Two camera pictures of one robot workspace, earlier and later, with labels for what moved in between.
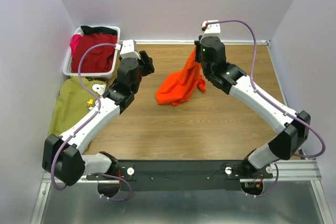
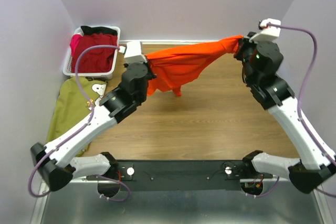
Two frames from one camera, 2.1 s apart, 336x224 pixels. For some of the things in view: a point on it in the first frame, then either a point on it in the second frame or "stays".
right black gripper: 197,53 -> 242,51
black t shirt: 88,30 stays
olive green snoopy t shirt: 72,102 stays
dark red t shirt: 97,59 stays
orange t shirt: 180,86 -> 172,68
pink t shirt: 73,42 stays
